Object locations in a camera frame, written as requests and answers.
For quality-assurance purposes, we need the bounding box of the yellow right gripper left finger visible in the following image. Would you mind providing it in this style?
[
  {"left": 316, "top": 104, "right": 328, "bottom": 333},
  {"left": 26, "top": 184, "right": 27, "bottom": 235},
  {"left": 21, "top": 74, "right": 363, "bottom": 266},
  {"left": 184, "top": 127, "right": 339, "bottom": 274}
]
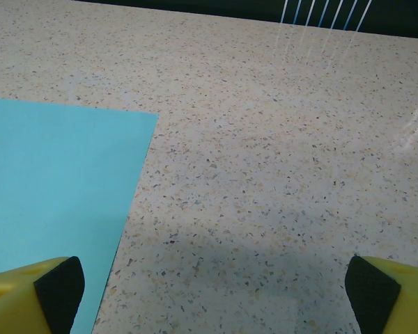
[{"left": 0, "top": 256, "right": 86, "bottom": 334}]

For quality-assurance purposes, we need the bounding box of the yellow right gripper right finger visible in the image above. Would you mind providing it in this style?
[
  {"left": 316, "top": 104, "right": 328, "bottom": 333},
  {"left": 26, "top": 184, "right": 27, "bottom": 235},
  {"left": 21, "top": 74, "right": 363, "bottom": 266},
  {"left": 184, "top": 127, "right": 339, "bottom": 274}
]
[{"left": 344, "top": 255, "right": 418, "bottom": 334}]

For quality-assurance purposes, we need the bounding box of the blue printed back panel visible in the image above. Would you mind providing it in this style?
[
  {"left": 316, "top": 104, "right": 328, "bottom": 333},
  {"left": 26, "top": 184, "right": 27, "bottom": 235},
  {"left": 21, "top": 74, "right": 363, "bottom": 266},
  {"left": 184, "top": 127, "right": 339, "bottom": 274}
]
[{"left": 69, "top": 0, "right": 418, "bottom": 40}]

